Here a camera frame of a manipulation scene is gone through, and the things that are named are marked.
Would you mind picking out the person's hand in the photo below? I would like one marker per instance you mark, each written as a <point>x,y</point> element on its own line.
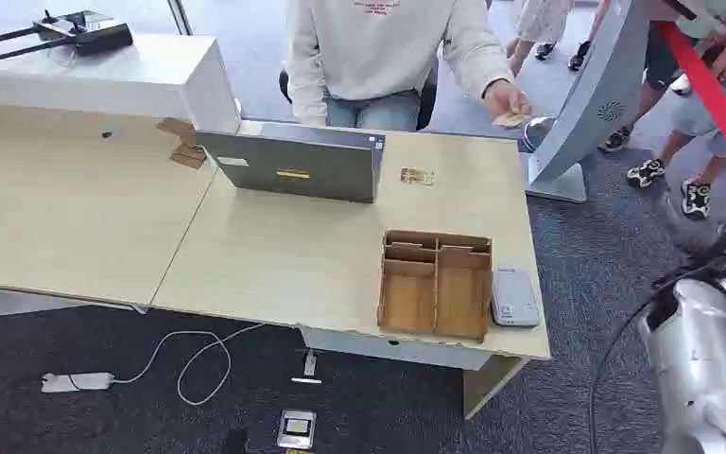
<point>504,98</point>

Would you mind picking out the standing person in denim shorts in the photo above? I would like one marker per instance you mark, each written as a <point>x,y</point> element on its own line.
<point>692,119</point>

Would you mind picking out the standing person in black shorts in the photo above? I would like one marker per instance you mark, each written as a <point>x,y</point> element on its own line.
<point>654,69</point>

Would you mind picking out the white card reader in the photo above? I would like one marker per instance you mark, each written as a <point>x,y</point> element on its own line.
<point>514,297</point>

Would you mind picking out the metal floor socket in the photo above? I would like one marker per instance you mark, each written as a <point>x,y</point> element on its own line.
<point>296,429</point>

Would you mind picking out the black office chair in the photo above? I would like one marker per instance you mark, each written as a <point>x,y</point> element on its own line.
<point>427,103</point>

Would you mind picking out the red barrier bar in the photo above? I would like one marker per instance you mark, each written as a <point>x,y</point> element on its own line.
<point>713,103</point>

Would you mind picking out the black router with antennas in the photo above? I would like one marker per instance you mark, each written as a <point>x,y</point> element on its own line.
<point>84,34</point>

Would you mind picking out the seated person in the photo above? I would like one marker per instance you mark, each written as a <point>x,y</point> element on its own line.
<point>375,50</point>

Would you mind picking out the standing person in pale skirt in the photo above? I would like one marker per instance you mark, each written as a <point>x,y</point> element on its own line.
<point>541,22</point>

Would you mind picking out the wooden card box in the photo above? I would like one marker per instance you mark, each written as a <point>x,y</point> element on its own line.
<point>436,285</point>

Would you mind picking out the white power strip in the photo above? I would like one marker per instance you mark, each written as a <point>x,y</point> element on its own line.
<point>78,382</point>

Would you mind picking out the white cabinet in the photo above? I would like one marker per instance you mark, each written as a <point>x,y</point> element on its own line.
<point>106,81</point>

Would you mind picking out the silver kiosk stand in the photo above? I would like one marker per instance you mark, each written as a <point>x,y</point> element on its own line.
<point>588,94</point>

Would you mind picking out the small white floor bracket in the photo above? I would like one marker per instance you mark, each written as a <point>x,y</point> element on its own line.
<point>308,366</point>

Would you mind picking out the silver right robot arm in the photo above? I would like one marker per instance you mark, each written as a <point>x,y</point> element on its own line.
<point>698,376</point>

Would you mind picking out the grey laptop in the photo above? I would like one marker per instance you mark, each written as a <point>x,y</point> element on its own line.
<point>300,168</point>

